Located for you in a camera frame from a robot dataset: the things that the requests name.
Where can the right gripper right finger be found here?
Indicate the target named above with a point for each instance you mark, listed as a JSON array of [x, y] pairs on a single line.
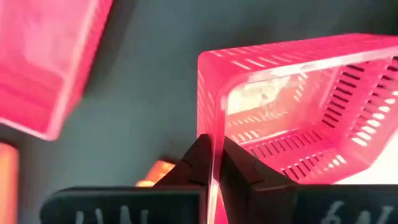
[[264, 199]]

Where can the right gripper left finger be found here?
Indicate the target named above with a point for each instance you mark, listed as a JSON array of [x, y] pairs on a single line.
[[140, 205]]

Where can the orange plastic basket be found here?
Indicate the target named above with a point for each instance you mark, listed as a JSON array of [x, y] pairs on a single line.
[[158, 172], [7, 180]]

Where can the red plastic basket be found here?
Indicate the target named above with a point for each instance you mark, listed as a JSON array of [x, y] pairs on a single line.
[[280, 149], [40, 62]]

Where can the black table mat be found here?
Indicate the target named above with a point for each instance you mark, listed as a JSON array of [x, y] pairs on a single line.
[[140, 77]]

